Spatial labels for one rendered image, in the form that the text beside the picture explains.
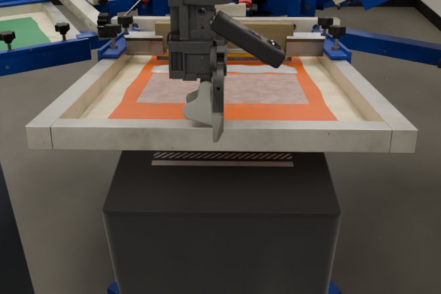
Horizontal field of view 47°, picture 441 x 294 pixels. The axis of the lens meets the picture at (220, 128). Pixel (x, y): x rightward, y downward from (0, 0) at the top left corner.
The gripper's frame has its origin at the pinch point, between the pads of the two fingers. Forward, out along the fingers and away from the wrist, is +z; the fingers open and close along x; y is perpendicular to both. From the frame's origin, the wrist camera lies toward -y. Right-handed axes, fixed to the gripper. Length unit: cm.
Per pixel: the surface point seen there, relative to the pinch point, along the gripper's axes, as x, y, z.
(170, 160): -26.7, 11.1, 16.9
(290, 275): -12.8, -13.8, 35.6
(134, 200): -13.0, 16.6, 19.3
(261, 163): -26.0, -8.3, 17.0
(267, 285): -13.5, -9.4, 38.5
